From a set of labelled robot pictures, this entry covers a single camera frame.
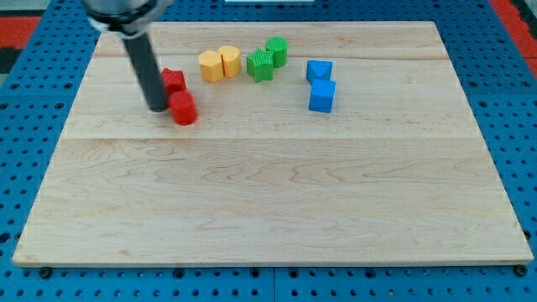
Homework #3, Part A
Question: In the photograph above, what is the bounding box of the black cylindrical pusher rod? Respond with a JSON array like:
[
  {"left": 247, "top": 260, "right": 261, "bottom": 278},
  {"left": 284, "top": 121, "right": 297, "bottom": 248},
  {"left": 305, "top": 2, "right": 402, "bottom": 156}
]
[{"left": 123, "top": 34, "right": 168, "bottom": 112}]

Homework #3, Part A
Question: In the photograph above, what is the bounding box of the red star block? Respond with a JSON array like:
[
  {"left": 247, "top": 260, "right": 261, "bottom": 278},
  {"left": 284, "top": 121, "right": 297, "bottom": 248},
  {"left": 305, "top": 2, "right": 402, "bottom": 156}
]
[{"left": 161, "top": 68, "right": 187, "bottom": 95}]

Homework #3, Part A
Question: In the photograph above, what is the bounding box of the red cylinder block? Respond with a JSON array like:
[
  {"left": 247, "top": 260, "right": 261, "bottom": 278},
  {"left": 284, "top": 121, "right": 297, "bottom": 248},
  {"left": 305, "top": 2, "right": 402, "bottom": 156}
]
[{"left": 168, "top": 91, "right": 197, "bottom": 126}]

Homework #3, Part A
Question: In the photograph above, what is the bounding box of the yellow hexagon block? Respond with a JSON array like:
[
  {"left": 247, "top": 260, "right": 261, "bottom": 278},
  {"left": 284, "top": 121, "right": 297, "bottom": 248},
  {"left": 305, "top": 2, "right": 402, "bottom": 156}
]
[{"left": 198, "top": 50, "right": 224, "bottom": 83}]

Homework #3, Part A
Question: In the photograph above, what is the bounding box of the green star block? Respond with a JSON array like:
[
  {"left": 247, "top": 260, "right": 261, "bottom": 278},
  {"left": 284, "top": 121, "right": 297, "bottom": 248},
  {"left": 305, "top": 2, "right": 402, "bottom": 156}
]
[{"left": 247, "top": 48, "right": 274, "bottom": 82}]

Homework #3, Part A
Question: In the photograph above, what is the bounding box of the yellow heart block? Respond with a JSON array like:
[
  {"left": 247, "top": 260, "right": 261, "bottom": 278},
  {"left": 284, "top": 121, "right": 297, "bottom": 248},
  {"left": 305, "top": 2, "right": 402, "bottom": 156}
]
[{"left": 218, "top": 45, "right": 242, "bottom": 78}]

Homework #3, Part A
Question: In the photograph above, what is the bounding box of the green cylinder block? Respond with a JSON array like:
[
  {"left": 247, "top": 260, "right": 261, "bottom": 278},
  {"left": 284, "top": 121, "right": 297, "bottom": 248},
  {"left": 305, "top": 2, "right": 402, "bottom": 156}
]
[{"left": 265, "top": 36, "right": 288, "bottom": 68}]

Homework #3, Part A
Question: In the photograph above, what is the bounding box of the blue pyramid-top block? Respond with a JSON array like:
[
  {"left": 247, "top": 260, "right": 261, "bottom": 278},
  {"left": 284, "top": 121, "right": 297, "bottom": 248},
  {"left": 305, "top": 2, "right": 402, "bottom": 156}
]
[{"left": 305, "top": 60, "right": 332, "bottom": 85}]

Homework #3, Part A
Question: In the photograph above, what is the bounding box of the blue cube block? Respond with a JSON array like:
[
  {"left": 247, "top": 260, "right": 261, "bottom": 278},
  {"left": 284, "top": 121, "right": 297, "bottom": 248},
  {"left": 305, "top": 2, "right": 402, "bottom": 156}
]
[{"left": 309, "top": 79, "right": 336, "bottom": 113}]

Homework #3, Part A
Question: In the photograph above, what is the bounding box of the light wooden board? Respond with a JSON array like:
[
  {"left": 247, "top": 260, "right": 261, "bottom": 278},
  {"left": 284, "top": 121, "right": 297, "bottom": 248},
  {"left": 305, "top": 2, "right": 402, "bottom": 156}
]
[{"left": 13, "top": 21, "right": 534, "bottom": 268}]

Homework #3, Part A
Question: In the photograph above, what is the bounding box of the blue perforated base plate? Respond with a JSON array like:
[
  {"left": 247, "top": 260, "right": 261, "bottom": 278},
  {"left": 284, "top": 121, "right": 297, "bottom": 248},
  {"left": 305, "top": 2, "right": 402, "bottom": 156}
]
[{"left": 1, "top": 0, "right": 536, "bottom": 301}]

